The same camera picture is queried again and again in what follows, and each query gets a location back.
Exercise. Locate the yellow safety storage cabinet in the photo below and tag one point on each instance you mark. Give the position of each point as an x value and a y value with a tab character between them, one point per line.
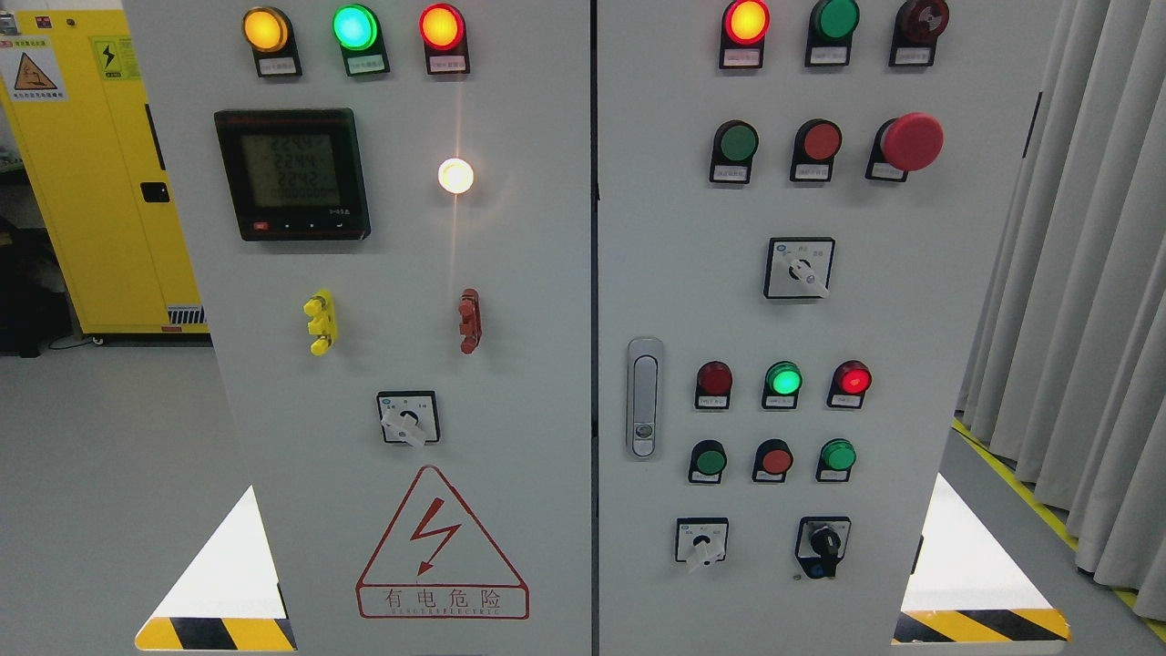
73	91

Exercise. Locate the green push button lower left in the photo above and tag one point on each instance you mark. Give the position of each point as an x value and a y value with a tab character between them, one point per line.
707	462

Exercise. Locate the yellow terminal connector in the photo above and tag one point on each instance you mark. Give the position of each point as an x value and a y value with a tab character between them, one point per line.
322	325

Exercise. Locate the black digital power meter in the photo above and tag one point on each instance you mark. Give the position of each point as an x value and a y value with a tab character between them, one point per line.
294	174

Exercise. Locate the green push button lower right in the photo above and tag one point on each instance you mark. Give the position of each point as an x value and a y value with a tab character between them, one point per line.
836	460

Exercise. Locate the red electric hazard warning sticker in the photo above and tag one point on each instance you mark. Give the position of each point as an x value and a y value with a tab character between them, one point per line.
436	560

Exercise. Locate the right yellow black striped base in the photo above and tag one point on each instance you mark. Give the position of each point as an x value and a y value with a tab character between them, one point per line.
981	627

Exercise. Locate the yellow indicator lamp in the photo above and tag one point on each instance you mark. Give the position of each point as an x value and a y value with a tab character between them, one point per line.
271	38

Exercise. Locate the dark red buzzer lamp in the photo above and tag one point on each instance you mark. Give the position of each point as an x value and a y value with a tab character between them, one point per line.
918	25

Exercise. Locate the grey electrical control cabinet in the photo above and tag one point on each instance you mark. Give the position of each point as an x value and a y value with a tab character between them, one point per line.
592	222

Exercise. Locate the left white rotary selector switch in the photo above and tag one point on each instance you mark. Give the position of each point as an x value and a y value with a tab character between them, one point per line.
409	417

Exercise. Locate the left yellow black striped base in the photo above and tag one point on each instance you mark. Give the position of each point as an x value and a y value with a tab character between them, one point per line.
189	633

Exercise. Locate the green push button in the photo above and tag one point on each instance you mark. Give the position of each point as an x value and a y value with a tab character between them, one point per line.
830	31
707	462
836	460

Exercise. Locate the red indicator lamp top right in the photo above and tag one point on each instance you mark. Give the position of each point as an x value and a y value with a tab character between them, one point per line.
744	26

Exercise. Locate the white rotary selector switch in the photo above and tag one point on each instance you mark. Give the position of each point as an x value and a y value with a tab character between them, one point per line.
409	417
700	543

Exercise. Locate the lit green indicator lamp middle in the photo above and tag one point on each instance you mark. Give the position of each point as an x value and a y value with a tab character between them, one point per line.
781	386

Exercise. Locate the red mushroom emergency stop button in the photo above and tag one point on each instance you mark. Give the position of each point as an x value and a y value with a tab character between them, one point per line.
904	144

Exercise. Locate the yellow black floor marking tape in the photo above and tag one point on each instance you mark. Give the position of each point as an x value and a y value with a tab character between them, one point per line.
1048	515

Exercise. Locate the lower white rotary selector switch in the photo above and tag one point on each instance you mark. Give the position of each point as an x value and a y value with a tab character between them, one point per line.
700	543

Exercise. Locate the red push button second row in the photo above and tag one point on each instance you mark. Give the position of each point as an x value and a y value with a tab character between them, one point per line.
815	145

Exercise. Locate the red terminal connector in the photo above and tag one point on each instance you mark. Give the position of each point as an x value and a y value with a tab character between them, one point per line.
470	328

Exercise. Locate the red indicator lamp top left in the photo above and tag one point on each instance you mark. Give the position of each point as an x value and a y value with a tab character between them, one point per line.
443	32

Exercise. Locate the black key selector switch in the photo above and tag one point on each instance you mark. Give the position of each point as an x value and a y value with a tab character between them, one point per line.
821	545

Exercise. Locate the white lit indicator lamp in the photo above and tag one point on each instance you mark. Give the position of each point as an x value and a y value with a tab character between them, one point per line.
456	176

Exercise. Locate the green push button top right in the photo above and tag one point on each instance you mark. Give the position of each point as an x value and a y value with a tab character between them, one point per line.
830	31

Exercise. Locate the silver cabinet door handle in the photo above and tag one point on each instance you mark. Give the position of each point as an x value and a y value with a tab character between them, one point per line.
642	395

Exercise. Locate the green indicator lamp top left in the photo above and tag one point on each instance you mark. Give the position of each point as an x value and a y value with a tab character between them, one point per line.
359	35

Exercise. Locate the green push button second row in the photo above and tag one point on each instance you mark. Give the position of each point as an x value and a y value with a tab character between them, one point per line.
733	147

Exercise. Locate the red push button lower middle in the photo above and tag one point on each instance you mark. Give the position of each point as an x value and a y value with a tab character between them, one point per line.
772	461

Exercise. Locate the lit red indicator lamp middle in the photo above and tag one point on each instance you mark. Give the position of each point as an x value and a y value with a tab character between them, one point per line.
850	382

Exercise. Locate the yellow black striped base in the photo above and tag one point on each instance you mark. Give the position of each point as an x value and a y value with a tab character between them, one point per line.
981	627
189	633

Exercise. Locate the dark red indicator lamp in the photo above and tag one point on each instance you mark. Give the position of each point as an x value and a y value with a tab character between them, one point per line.
714	382

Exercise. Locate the upper right white rotary switch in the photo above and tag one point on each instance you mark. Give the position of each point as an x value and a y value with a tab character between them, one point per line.
798	268

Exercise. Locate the grey curtain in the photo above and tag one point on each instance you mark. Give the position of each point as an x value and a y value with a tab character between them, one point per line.
1067	375

